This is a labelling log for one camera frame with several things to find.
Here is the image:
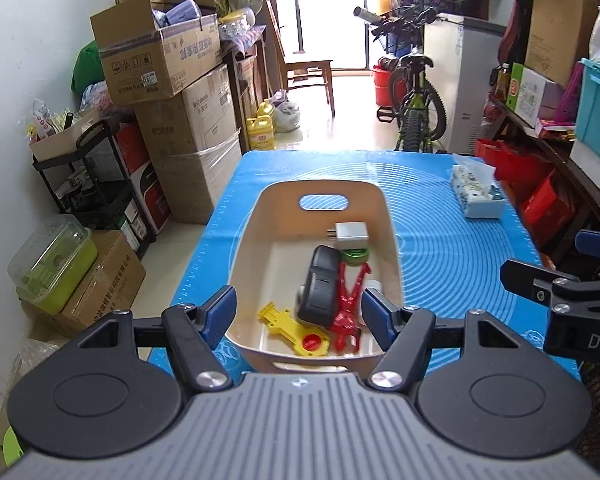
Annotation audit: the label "green white small box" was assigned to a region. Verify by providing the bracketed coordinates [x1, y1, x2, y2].
[120, 202, 156, 256]

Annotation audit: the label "open cardboard tray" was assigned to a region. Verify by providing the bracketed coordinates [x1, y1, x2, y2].
[29, 119, 106, 162]

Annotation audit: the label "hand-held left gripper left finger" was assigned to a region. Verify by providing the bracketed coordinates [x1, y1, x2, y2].
[77, 285, 238, 393]

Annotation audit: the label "beige plastic bin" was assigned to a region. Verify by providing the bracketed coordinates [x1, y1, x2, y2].
[225, 181, 406, 376]

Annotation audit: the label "glass balcony door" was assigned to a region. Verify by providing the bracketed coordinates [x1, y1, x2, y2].
[272, 0, 381, 72]

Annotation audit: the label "white plastic bag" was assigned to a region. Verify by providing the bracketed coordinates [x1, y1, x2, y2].
[271, 91, 301, 133]

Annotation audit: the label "red and white appliance box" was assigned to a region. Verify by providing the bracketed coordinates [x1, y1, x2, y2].
[114, 122, 173, 233]

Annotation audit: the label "printed brown cardboard box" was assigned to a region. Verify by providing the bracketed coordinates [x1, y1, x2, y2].
[60, 230, 147, 338]

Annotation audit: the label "tissue pack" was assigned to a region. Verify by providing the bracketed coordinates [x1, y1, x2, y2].
[450, 155, 507, 220]

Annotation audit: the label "black shelf rack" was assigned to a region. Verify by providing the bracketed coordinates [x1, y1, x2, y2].
[32, 120, 156, 261]

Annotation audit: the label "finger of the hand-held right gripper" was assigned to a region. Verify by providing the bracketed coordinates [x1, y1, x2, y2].
[500, 257, 600, 361]
[575, 229, 600, 261]

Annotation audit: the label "red plastic clamp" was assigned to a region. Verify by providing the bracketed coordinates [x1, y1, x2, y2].
[328, 262, 372, 352]

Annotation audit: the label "tall brown cardboard box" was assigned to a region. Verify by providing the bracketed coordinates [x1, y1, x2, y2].
[525, 0, 600, 88]

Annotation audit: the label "green bag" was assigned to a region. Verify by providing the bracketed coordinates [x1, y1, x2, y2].
[71, 42, 106, 96]

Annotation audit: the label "open printed cardboard box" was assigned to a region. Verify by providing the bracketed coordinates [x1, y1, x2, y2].
[90, 0, 223, 107]

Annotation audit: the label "black plastic device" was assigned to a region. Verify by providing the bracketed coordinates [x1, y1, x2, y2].
[295, 245, 342, 328]

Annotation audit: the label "snack bags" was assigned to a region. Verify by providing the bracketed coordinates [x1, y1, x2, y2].
[30, 99, 76, 141]

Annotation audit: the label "oil bottle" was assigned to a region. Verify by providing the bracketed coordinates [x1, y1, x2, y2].
[495, 62, 511, 101]

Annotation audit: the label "green container with clear lid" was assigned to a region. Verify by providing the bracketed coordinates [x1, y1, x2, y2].
[7, 214, 99, 316]

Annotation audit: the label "red gift box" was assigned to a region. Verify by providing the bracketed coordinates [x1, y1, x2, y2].
[475, 139, 551, 196]
[522, 170, 576, 248]

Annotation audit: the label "plain large cardboard box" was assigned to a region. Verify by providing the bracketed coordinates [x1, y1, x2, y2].
[135, 65, 241, 158]

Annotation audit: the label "green round disc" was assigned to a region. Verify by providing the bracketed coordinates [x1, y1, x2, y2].
[341, 247, 371, 267]

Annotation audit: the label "wooden chair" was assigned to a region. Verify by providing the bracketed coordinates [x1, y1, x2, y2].
[265, 0, 337, 117]

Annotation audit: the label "white chest freezer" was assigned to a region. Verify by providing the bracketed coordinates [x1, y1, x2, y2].
[422, 12, 508, 155]

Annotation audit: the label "white foam box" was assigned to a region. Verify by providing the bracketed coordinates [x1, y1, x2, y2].
[570, 137, 600, 177]

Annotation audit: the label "dark wooden cabinet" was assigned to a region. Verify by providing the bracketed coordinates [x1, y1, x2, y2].
[222, 25, 271, 131]

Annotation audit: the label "green bicycle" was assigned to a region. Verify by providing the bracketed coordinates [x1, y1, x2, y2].
[352, 6, 448, 153]

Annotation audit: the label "white charger adapter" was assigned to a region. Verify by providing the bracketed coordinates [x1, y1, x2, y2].
[326, 221, 371, 251]

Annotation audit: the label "green and white spool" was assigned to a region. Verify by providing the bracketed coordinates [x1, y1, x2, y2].
[2, 425, 27, 467]

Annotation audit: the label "green carton box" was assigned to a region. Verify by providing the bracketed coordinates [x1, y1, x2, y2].
[509, 62, 563, 128]

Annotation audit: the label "yellow plastic toy tool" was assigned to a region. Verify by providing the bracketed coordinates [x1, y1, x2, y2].
[257, 301, 331, 358]

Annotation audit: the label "red bucket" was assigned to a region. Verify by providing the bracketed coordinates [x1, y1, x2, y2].
[372, 65, 396, 106]

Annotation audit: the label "dark wooden shelf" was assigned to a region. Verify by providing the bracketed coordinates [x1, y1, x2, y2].
[480, 95, 600, 266]

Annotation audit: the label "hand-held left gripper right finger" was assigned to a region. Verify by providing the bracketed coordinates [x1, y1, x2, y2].
[361, 287, 531, 393]

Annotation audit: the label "blue silicone mat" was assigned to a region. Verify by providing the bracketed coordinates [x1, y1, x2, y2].
[147, 149, 581, 381]

